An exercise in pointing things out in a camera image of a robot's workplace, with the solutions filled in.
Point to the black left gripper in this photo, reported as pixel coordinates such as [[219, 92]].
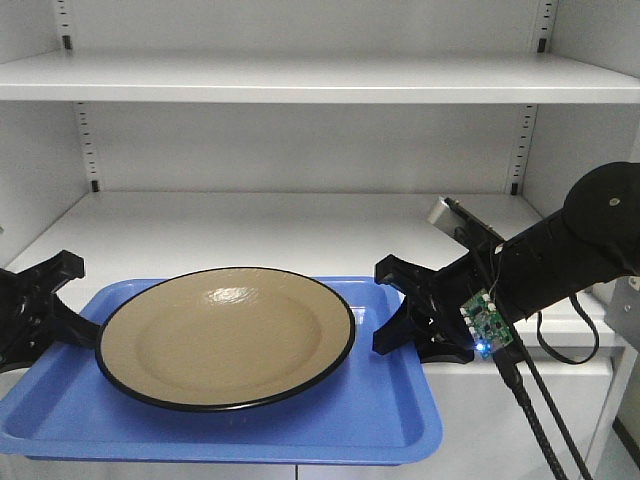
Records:
[[24, 333]]

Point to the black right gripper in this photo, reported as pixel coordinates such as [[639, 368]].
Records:
[[430, 313]]

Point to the blue plastic tray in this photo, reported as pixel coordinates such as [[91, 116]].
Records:
[[373, 410]]

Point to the beige plate with black rim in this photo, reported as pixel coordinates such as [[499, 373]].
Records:
[[226, 339]]

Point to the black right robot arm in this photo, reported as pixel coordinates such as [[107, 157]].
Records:
[[593, 238]]

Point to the upper white cabinet shelf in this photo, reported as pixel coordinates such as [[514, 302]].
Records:
[[198, 78]]

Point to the green circuit board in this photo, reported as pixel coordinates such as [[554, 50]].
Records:
[[487, 327]]

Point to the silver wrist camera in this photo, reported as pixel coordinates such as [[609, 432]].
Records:
[[451, 218]]

